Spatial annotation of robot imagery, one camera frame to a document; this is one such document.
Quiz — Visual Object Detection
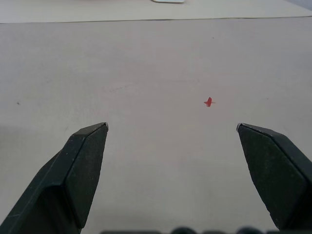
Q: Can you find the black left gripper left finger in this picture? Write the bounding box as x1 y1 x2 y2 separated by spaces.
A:
0 122 109 234

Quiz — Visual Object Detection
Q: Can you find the red cross tape mark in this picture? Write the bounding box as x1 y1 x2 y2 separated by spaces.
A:
203 97 217 108

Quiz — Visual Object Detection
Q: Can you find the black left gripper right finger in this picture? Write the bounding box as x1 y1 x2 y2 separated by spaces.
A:
235 123 312 231

